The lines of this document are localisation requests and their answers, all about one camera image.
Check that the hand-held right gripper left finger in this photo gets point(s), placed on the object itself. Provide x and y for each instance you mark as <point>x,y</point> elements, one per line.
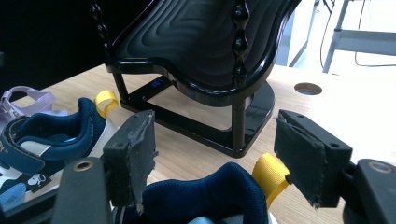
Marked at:
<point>130,155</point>

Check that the grey metal desk frame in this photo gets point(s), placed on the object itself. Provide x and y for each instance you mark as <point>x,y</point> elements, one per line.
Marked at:
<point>364,40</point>

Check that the navy and white sneaker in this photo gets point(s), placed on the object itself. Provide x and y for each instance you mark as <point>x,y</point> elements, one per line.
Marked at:
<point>71,130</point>
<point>211,196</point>

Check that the black curtain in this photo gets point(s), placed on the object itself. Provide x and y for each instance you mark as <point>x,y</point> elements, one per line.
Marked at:
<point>46,31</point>

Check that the purple sandal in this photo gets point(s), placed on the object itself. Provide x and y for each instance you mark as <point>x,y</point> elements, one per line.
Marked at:
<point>37,99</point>

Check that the red and black shoe rack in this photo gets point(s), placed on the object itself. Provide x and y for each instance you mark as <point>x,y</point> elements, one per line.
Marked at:
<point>193,40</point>

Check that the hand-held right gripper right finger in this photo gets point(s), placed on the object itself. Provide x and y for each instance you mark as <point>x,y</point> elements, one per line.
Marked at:
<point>311,161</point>

